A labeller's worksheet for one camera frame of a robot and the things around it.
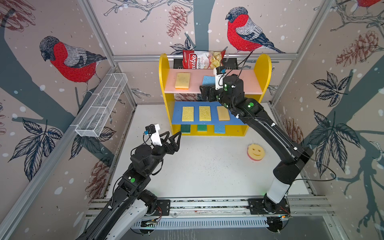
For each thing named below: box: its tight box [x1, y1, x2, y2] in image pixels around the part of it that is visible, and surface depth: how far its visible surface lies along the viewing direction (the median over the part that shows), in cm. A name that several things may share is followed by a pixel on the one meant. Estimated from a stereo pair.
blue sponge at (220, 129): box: [215, 124, 226, 134], surface depth 105 cm
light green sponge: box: [197, 124, 208, 132], surface depth 106 cm
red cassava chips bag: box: [182, 50, 226, 70], surface depth 88 cm
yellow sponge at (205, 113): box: [199, 105, 212, 122], surface depth 97 cm
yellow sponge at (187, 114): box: [181, 106, 194, 122], surface depth 97 cm
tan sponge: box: [175, 72, 191, 90], surface depth 75 cm
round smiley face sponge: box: [247, 143, 266, 161], surface depth 92 cm
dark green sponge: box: [181, 124, 191, 134], surface depth 105 cm
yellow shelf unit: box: [159, 53, 272, 137], surface depth 90 cm
